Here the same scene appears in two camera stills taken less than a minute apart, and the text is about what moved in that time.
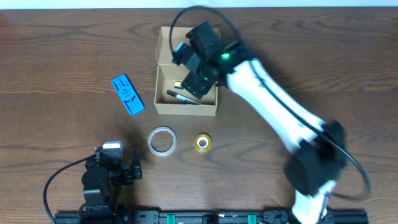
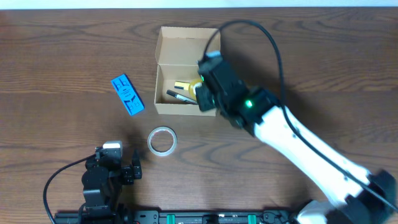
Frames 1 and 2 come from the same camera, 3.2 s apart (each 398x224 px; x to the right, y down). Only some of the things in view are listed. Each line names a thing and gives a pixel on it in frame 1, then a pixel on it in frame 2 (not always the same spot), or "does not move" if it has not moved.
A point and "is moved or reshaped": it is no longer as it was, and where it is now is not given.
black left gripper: x=135 y=170 does not move
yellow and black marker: x=177 y=85 does not move
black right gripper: x=194 y=88 to x=203 y=104
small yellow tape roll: x=203 y=142 is moved or reshaped
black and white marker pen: x=174 y=94 does not move
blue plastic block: x=128 y=94 does not move
